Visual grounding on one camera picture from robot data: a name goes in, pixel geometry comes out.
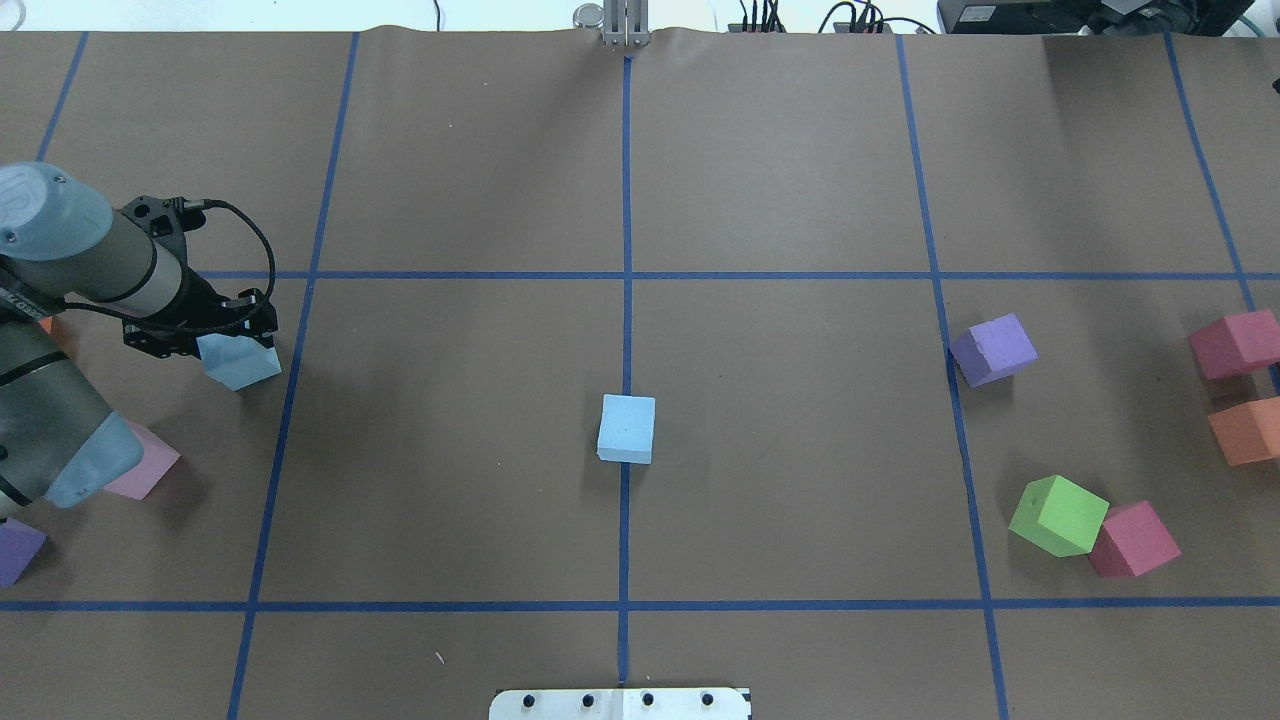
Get purple foam cube right side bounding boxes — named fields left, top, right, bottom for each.
left=948, top=313, right=1039, bottom=388

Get dark pink foam cube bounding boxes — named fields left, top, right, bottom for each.
left=1187, top=309, right=1279, bottom=380

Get green foam cube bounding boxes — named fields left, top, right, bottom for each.
left=1009, top=475, right=1110, bottom=559

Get light pink foam cube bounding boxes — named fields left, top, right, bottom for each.
left=102, top=420, right=180, bottom=501

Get purple foam cube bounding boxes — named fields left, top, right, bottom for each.
left=1, top=518, right=47, bottom=588
left=948, top=313, right=1039, bottom=388

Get light blue foam cube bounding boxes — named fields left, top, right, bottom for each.
left=197, top=334, right=282, bottom=391
left=596, top=395, right=657, bottom=465

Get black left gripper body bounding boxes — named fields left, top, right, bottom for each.
left=120, top=196, right=276, bottom=338

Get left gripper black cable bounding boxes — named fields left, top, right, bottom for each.
left=60, top=199, right=278, bottom=323

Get purple foam cube left side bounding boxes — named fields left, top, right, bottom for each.
left=1, top=518, right=47, bottom=588

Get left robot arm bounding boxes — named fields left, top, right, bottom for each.
left=1, top=161, right=282, bottom=518

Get aluminium camera post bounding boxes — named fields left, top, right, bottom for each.
left=571, top=0, right=652, bottom=47

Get orange foam cube right side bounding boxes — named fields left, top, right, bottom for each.
left=1207, top=397, right=1279, bottom=468

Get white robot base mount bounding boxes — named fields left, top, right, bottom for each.
left=488, top=687, right=753, bottom=719

